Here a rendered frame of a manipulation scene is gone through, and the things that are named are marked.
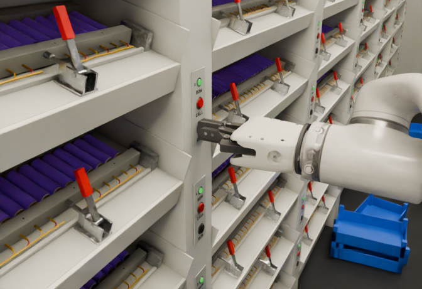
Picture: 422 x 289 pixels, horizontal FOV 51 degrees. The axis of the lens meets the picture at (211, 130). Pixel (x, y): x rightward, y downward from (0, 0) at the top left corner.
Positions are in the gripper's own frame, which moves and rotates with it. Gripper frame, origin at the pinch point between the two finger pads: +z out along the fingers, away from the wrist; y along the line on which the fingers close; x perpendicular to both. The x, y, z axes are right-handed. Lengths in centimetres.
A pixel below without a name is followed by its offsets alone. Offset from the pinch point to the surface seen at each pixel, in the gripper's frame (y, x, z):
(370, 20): 186, -6, 5
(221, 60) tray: 9.8, 9.0, 3.2
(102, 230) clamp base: -23.7, -5.1, 2.4
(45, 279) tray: -31.7, -7.0, 3.8
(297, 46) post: 65, 2, 6
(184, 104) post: -4.2, 5.2, 2.3
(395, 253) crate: 114, -91, -28
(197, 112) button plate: -0.6, 2.9, 2.1
